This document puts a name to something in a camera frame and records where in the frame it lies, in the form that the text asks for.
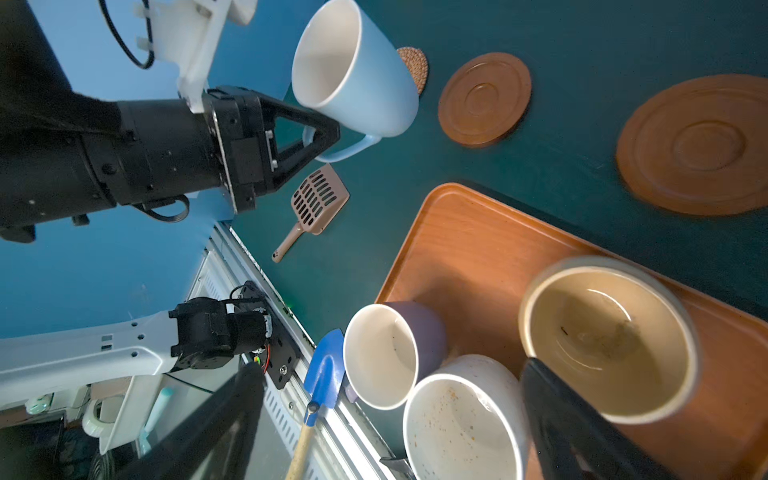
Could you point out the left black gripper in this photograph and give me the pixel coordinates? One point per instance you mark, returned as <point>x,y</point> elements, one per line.
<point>152,153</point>

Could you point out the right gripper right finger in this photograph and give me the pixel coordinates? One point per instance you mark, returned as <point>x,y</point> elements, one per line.
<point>572,440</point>

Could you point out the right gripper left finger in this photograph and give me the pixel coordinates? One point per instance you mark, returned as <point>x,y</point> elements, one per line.
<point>233,410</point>

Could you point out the light blue mug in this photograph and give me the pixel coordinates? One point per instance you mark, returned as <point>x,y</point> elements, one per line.
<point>345,68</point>

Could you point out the beige ceramic mug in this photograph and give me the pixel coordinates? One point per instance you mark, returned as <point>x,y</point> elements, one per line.
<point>615,335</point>

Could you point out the dark wooden coaster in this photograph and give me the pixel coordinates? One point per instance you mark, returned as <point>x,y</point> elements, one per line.
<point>485,99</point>
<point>699,147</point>

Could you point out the purple mug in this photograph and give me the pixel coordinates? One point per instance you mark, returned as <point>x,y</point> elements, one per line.
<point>390,347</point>

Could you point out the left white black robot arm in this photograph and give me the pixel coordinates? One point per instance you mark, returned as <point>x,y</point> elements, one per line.
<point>67,155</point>

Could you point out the woven rattan coaster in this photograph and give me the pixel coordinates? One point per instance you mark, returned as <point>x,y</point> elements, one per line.
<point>417,64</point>

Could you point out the brown slotted scoop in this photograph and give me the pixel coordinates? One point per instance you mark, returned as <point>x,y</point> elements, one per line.
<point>316,202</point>

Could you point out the white speckled mug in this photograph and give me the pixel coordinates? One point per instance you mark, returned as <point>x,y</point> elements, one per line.
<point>467,420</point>

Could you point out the blue garden trowel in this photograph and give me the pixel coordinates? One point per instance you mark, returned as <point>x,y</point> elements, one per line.
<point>323,383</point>

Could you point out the orange wooden tray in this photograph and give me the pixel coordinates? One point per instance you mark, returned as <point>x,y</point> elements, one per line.
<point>470,258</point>

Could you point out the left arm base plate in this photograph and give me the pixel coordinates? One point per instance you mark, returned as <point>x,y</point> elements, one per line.
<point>280,353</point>

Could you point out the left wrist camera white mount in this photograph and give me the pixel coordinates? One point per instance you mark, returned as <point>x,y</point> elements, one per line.
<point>187,33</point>

